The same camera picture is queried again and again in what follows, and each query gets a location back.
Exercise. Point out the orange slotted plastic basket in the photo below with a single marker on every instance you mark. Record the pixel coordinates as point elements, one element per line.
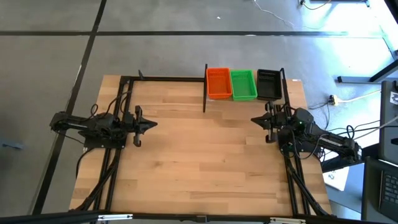
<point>219,97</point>
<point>218,82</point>

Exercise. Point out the green slotted plastic basket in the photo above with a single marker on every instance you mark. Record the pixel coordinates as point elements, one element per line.
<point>245,99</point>
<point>243,84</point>

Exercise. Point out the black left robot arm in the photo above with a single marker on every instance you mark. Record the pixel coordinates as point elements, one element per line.
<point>77,123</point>

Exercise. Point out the black desk leg base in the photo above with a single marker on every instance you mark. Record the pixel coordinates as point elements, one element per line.
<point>354,79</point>

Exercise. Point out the silver frame bracket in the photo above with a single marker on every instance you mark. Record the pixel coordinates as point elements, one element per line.
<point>287,220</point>
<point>115,217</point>

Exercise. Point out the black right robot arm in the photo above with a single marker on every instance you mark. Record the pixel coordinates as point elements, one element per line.
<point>335,141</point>

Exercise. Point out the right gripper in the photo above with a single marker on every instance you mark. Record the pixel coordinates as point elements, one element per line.
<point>280,121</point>

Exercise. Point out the black slotted plastic basket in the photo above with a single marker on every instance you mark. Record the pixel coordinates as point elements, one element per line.
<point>269,84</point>
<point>269,99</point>

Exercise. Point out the dark grey desk device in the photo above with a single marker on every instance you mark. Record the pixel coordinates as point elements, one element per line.
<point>388,124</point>

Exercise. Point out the white paper sheet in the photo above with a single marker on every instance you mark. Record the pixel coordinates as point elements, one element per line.
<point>337,179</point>

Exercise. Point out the black aluminium rig frame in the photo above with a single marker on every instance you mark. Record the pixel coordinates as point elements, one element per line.
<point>168,79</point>

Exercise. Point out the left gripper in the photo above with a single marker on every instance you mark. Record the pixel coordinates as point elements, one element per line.
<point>138,124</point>

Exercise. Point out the black laptop keyboard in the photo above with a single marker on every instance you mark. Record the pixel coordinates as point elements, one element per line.
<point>388,189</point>

